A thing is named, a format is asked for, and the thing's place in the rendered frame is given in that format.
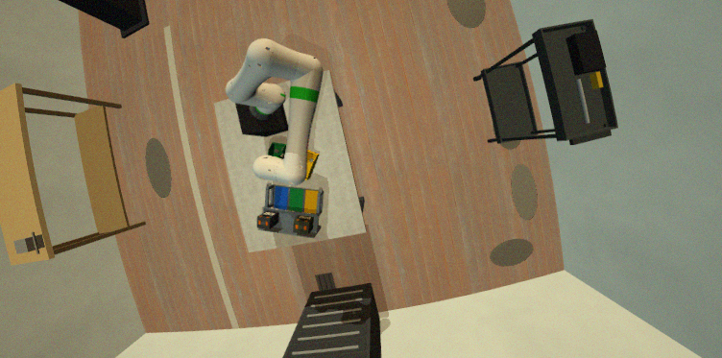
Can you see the yellow bin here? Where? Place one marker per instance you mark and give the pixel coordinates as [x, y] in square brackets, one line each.
[315, 156]

